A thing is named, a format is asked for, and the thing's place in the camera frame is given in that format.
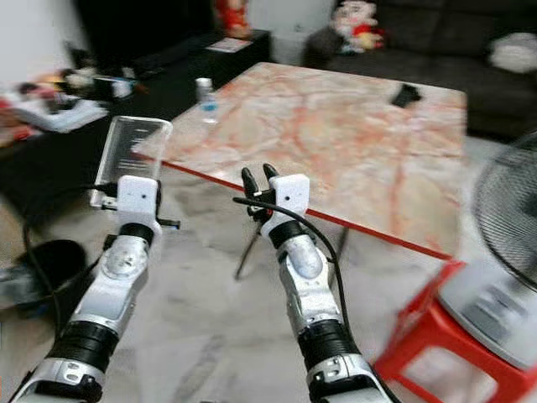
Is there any clear plastic container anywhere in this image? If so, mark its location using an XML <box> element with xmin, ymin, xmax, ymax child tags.
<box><xmin>90</xmin><ymin>115</ymin><xmax>174</xmax><ymax>208</ymax></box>

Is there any black rubbish bin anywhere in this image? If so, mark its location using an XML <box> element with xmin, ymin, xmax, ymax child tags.
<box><xmin>17</xmin><ymin>238</ymin><xmax>90</xmax><ymax>313</ymax></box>

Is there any pink marble folding table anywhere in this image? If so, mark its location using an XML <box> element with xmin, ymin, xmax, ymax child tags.
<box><xmin>134</xmin><ymin>61</ymin><xmax>471</xmax><ymax>281</ymax></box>

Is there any clear plastic water bottle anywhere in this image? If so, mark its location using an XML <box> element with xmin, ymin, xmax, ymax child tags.
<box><xmin>194</xmin><ymin>77</ymin><xmax>218</xmax><ymax>125</ymax></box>

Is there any thin booklet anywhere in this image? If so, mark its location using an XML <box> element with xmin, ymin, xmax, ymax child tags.
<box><xmin>205</xmin><ymin>37</ymin><xmax>253</xmax><ymax>55</ymax></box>

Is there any small black object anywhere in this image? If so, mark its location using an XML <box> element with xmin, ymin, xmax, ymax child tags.
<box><xmin>389</xmin><ymin>83</ymin><xmax>423</xmax><ymax>109</ymax></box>

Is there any red figurine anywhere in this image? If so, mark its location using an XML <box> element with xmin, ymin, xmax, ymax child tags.
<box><xmin>211</xmin><ymin>0</ymin><xmax>253</xmax><ymax>39</ymax></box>

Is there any red and white plush toy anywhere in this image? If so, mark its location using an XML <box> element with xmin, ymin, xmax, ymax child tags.
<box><xmin>330</xmin><ymin>0</ymin><xmax>387</xmax><ymax>54</ymax></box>

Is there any black low cabinet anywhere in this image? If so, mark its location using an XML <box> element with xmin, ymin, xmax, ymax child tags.
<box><xmin>0</xmin><ymin>29</ymin><xmax>274</xmax><ymax>246</ymax></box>

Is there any white tray with toys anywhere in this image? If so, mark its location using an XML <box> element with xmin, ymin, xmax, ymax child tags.
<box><xmin>18</xmin><ymin>82</ymin><xmax>112</xmax><ymax>135</ymax></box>

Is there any red plastic stool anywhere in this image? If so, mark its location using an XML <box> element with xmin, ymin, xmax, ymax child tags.
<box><xmin>373</xmin><ymin>259</ymin><xmax>537</xmax><ymax>403</ymax></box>

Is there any dark sofa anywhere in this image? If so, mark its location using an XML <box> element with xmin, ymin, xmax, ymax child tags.
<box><xmin>300</xmin><ymin>0</ymin><xmax>537</xmax><ymax>141</ymax></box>

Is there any colourful toy pile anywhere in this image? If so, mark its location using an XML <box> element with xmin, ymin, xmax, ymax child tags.
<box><xmin>0</xmin><ymin>84</ymin><xmax>34</xmax><ymax>150</ymax></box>

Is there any grey standing fan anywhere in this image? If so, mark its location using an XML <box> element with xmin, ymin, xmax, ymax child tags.
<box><xmin>435</xmin><ymin>128</ymin><xmax>537</xmax><ymax>372</ymax></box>

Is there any white cushion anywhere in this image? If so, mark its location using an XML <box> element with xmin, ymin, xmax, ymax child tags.
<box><xmin>487</xmin><ymin>33</ymin><xmax>537</xmax><ymax>76</ymax></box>

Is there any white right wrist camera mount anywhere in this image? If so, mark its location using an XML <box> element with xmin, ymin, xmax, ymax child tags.
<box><xmin>260</xmin><ymin>173</ymin><xmax>310</xmax><ymax>236</ymax></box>

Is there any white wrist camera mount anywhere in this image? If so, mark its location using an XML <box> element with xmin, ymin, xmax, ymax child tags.
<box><xmin>117</xmin><ymin>175</ymin><xmax>163</xmax><ymax>224</ymax></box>
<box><xmin>260</xmin><ymin>173</ymin><xmax>310</xmax><ymax>236</ymax></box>

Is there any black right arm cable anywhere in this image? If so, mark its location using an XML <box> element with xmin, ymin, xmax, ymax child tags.
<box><xmin>232</xmin><ymin>196</ymin><xmax>345</xmax><ymax>324</ymax></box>

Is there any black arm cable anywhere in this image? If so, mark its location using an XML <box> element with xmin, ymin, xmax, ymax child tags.
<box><xmin>20</xmin><ymin>180</ymin><xmax>120</xmax><ymax>337</ymax></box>
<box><xmin>232</xmin><ymin>196</ymin><xmax>345</xmax><ymax>324</ymax></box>

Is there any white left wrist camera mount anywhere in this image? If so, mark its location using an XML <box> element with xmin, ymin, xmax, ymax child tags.
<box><xmin>117</xmin><ymin>175</ymin><xmax>163</xmax><ymax>224</ymax></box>

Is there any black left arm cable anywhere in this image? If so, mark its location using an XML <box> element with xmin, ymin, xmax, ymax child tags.
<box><xmin>20</xmin><ymin>180</ymin><xmax>120</xmax><ymax>337</ymax></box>

